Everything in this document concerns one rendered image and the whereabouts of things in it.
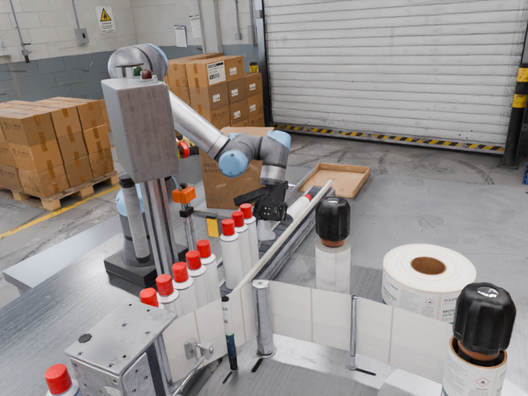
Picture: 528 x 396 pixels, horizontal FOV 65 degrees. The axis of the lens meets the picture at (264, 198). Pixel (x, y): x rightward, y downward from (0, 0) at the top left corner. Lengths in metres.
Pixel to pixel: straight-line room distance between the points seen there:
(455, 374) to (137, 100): 0.73
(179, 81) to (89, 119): 1.07
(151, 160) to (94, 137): 3.73
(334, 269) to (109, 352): 0.55
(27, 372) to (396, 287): 0.90
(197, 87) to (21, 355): 3.82
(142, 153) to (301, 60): 4.90
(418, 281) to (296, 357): 0.32
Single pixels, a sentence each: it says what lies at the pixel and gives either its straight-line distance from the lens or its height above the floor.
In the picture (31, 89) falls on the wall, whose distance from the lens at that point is 6.80.
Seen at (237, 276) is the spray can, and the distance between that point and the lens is 1.18.
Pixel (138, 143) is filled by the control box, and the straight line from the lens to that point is 0.86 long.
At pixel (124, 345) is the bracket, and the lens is 0.69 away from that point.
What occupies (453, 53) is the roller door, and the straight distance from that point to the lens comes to 5.03.
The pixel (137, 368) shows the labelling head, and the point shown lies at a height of 1.12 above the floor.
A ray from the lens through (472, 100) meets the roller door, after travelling 5.06.
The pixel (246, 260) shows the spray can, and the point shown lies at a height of 0.95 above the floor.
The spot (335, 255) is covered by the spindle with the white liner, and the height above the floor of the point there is 1.05.
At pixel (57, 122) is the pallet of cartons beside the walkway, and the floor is 0.79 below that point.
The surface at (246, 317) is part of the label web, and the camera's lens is 0.94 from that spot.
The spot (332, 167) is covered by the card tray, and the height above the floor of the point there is 0.85.
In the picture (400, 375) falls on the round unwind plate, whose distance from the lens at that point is 0.96.
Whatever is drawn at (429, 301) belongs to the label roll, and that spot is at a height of 1.00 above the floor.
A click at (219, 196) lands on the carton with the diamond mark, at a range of 1.72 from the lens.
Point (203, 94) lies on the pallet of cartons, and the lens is 4.71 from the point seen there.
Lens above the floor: 1.58
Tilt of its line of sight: 24 degrees down
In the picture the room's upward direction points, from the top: 4 degrees counter-clockwise
